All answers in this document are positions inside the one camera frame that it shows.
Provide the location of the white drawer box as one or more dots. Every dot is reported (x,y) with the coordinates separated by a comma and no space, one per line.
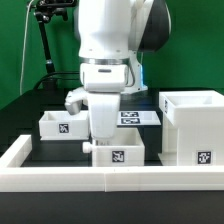
(125,149)
(60,125)

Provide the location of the white marker tag sheet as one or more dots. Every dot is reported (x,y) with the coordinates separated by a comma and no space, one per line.
(132,118)

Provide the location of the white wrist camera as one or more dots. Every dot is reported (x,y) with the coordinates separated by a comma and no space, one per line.
(75,99)

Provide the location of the white rear drawer box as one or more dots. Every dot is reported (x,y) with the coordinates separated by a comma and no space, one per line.
(60,125)

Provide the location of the white drawer cabinet frame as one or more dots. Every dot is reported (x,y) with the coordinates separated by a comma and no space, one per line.
(192,128)

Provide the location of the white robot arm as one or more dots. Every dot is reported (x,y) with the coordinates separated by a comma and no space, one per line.
(109,31)

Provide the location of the white front drawer box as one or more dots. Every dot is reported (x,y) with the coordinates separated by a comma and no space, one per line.
(125,149)

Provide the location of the white U-shaped boundary fence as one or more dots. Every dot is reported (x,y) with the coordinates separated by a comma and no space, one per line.
(16,178)

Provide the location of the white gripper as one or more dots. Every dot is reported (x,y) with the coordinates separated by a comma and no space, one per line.
(103,114)

